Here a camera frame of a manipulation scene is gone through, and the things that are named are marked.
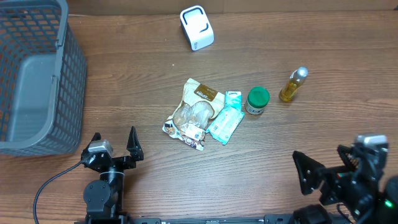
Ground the yellow oil bottle silver cap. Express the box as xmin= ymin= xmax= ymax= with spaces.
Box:
xmin=279 ymin=67 xmax=308 ymax=102

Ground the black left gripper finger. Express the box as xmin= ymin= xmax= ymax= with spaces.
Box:
xmin=126 ymin=126 xmax=144 ymax=161
xmin=88 ymin=133 xmax=101 ymax=145

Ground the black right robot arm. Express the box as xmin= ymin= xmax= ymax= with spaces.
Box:
xmin=292 ymin=142 xmax=397 ymax=223

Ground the white labelled snack packet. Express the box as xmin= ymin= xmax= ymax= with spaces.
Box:
xmin=162 ymin=120 xmax=206 ymax=151

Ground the white barcode scanner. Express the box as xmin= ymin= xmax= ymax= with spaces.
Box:
xmin=180 ymin=5 xmax=215 ymax=51

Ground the green lid white jar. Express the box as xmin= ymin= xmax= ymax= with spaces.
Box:
xmin=245 ymin=86 xmax=270 ymax=115

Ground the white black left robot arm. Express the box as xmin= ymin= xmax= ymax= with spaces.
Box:
xmin=81 ymin=127 xmax=144 ymax=223

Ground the teal snack packet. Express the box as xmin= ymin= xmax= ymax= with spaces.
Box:
xmin=206 ymin=105 xmax=244 ymax=145

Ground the grey plastic mesh basket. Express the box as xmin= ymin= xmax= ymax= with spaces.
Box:
xmin=1 ymin=0 xmax=87 ymax=156

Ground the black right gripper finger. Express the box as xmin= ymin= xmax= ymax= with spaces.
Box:
xmin=292 ymin=151 xmax=326 ymax=195
xmin=337 ymin=145 xmax=358 ymax=170

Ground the brown snack packet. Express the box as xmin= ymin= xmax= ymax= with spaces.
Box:
xmin=168 ymin=78 xmax=225 ymax=130

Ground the brown cardboard back panel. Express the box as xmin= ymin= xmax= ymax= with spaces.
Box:
xmin=67 ymin=0 xmax=397 ymax=16

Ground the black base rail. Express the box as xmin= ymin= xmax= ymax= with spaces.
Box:
xmin=74 ymin=213 xmax=352 ymax=224

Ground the green white Kleenex tissue pack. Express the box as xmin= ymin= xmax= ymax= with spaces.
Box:
xmin=224 ymin=91 xmax=242 ymax=111

